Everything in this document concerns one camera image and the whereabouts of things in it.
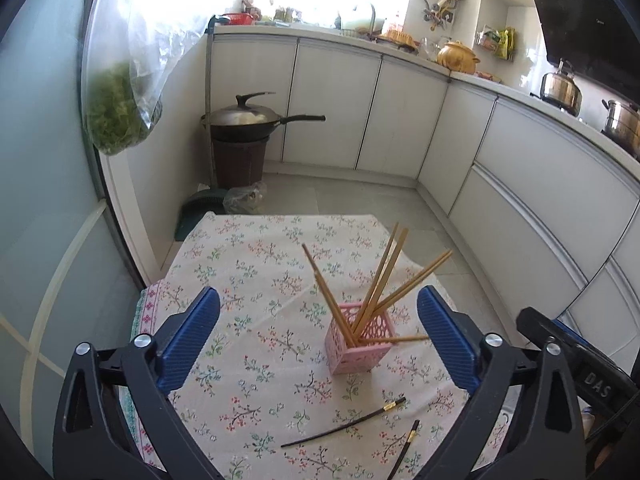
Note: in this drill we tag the bunch of wooden chopsticks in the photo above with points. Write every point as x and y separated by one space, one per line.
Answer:
322 285

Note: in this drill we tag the cluster of small jars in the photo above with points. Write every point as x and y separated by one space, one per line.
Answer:
286 15

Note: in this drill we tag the brown bin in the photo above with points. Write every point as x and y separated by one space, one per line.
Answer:
237 165

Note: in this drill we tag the pink perforated chopstick holder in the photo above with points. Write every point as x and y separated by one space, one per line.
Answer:
350 360

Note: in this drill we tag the floral tablecloth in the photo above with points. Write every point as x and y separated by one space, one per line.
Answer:
260 270

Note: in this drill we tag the grey pole with black clamp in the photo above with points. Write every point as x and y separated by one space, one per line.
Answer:
210 85

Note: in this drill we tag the glass sliding door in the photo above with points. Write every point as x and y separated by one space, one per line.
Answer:
50 160

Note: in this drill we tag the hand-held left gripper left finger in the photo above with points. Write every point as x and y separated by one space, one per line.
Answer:
187 345

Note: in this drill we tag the golden clay pot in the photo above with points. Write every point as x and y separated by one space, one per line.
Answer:
456 56

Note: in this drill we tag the pale green container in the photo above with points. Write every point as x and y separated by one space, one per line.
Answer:
355 17

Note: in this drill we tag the white kitchen cabinets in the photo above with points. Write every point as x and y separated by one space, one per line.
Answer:
525 160

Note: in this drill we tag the steel cooking pot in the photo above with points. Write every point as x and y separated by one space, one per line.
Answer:
622 125

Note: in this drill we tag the green dustpan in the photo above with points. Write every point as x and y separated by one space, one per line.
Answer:
200 210

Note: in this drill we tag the black range hood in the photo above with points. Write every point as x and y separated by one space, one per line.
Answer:
590 10

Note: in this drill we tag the crumpled plastic bag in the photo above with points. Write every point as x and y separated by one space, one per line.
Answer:
245 199

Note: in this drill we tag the plastic bag of greens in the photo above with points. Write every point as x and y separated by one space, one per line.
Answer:
115 110

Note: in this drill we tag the black chopstick with gold band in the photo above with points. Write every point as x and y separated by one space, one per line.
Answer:
345 428
406 442

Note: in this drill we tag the dark wok lid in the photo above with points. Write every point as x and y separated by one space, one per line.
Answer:
240 117

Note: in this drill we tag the woven basket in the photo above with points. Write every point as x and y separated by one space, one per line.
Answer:
397 37

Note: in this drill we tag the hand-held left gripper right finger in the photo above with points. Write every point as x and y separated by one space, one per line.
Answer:
447 342

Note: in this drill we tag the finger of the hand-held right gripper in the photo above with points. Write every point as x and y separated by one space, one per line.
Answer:
535 322

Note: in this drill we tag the steel kettle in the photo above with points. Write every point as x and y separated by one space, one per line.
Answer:
560 87

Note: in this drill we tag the red basket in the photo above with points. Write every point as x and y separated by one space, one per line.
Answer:
237 19

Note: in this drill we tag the wall pipes and valves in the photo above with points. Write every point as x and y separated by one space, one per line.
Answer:
440 12

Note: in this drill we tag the black wok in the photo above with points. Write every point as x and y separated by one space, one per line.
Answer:
300 120

